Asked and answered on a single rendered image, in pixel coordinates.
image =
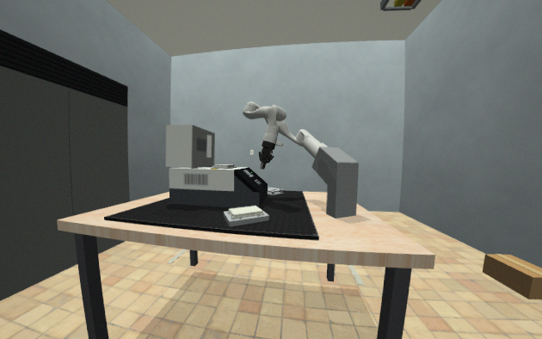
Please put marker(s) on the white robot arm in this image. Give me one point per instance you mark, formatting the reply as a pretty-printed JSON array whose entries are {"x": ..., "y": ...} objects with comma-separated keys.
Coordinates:
[{"x": 275, "y": 114}]

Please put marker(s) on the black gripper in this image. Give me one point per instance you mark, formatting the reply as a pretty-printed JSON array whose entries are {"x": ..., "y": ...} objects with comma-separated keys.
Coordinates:
[{"x": 266, "y": 154}]

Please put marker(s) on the white thermal cycler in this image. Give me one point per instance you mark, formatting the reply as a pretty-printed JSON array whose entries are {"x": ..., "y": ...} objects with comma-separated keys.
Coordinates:
[{"x": 190, "y": 185}]

